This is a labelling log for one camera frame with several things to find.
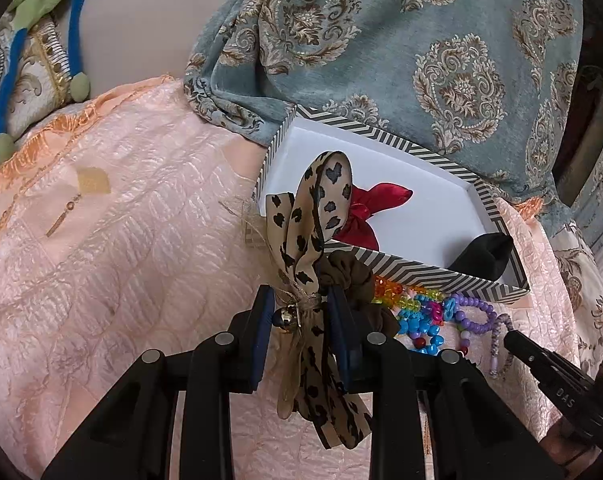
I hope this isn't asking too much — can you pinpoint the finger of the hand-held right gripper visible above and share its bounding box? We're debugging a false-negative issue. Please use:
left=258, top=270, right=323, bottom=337
left=503, top=330, right=599, bottom=423

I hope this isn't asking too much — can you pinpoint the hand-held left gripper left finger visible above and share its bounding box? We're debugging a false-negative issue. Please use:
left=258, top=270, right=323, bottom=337
left=42, top=284, right=277, bottom=480

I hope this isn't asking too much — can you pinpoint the leopard print ribbon bow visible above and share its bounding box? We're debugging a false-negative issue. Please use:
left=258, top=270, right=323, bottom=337
left=222, top=150, right=375, bottom=451

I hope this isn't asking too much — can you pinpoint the blue bead bracelet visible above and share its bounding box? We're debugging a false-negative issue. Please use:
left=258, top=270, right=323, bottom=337
left=394, top=295, right=447, bottom=357

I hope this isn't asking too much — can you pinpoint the blue-grey damask curtain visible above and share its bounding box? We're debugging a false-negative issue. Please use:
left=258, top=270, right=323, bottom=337
left=551, top=147, right=603, bottom=271

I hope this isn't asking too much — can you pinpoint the cream floral fabric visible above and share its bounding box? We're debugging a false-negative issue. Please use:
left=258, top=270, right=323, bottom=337
left=549, top=230, right=603, bottom=366

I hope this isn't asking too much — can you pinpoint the pink quilted bedspread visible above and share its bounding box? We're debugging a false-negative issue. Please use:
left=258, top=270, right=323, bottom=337
left=0, top=75, right=603, bottom=480

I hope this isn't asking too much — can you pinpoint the gold earring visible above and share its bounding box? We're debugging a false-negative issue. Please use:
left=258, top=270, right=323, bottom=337
left=46, top=199, right=83, bottom=237

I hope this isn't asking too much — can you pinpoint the flower bead bracelet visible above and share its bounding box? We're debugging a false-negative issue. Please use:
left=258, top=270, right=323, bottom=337
left=420, top=299, right=448, bottom=323

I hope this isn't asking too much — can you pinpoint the purple bead bracelet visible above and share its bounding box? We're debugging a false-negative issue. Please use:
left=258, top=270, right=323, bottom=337
left=444, top=293, right=498, bottom=327

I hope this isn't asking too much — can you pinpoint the silver bead bracelet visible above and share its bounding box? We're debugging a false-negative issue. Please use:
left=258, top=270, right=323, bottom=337
left=487, top=312, right=516, bottom=379

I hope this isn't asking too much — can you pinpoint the brown scrunchie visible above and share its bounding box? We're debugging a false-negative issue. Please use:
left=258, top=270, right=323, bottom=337
left=317, top=250, right=401, bottom=337

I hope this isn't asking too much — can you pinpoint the black fabric headband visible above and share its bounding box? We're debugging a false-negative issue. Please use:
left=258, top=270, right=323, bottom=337
left=446, top=234, right=513, bottom=281

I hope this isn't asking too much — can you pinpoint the rainbow bead bracelet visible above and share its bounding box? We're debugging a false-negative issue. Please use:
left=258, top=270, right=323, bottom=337
left=371, top=275, right=432, bottom=313

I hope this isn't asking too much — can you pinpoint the striped jewelry box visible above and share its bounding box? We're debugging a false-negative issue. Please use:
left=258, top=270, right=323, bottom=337
left=244, top=105, right=531, bottom=306

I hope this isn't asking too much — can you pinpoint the large mixed bead bracelet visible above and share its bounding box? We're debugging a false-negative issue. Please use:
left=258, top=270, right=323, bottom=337
left=410, top=324, right=471, bottom=361

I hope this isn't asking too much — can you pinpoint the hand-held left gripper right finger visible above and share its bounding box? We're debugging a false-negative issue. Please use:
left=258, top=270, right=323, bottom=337
left=326, top=285, right=565, bottom=480

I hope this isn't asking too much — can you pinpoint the blue-grey damask cushion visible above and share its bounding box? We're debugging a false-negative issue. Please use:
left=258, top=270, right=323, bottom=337
left=184, top=0, right=588, bottom=222

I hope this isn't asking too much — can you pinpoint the cream floral cushion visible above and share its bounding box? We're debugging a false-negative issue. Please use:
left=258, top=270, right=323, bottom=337
left=0, top=12, right=85, bottom=171

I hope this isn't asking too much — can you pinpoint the red satin bow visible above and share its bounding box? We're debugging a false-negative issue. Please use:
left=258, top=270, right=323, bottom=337
left=331, top=182, right=413, bottom=251

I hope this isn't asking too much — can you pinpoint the green and blue cord tieback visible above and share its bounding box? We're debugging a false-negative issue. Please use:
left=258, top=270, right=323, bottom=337
left=0, top=0, right=93, bottom=166

